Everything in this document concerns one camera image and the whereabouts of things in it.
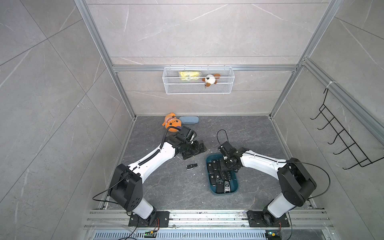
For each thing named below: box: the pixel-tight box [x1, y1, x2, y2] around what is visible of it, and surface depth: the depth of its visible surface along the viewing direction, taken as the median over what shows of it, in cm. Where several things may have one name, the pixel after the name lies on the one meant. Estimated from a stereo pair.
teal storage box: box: [206, 153, 239, 196], surface depth 87 cm
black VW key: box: [212, 159, 219, 169], surface depth 94 cm
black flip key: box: [207, 162, 214, 174], surface depth 92 cm
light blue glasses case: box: [179, 116, 200, 124], surface depth 116 cm
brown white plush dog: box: [202, 73, 221, 87], surface depth 87 cm
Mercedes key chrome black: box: [186, 163, 198, 170], surface depth 92 cm
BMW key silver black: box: [224, 181, 231, 193], surface depth 83 cm
